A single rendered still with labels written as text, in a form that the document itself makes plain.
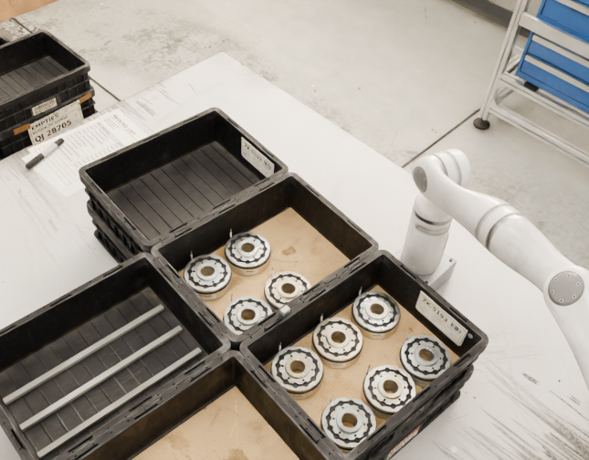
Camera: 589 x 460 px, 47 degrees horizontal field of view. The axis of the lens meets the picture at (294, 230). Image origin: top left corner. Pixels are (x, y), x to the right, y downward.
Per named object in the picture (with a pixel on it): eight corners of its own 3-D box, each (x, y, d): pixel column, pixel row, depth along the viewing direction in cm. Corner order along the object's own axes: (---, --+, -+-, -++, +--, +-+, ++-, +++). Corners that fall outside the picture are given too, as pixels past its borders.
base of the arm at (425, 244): (419, 240, 169) (432, 191, 157) (447, 263, 165) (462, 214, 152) (393, 256, 165) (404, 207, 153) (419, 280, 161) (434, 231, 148)
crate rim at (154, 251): (291, 176, 162) (292, 169, 160) (381, 253, 148) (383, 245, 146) (148, 256, 143) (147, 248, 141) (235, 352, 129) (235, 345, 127)
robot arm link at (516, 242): (631, 305, 112) (531, 221, 131) (610, 287, 106) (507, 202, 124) (592, 344, 114) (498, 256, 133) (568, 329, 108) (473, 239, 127)
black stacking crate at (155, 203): (216, 141, 183) (215, 107, 174) (288, 203, 169) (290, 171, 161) (84, 205, 164) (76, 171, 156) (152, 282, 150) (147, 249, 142)
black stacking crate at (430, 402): (374, 280, 155) (383, 248, 146) (475, 371, 141) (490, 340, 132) (236, 378, 136) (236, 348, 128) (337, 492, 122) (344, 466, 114)
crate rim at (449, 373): (381, 253, 148) (383, 245, 146) (489, 346, 134) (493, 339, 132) (235, 352, 129) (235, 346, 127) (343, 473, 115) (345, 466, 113)
